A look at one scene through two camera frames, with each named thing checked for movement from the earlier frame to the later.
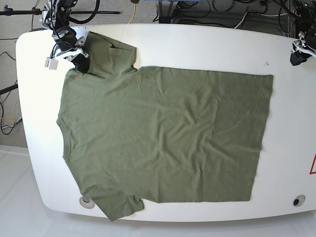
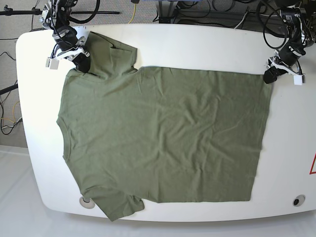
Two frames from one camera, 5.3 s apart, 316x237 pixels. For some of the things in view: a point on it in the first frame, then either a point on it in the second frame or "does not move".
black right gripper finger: x=298 y=57 -> x=271 y=74
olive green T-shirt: x=132 y=133 does not move
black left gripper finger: x=81 y=63 does not move
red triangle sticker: x=313 y=169 does not move
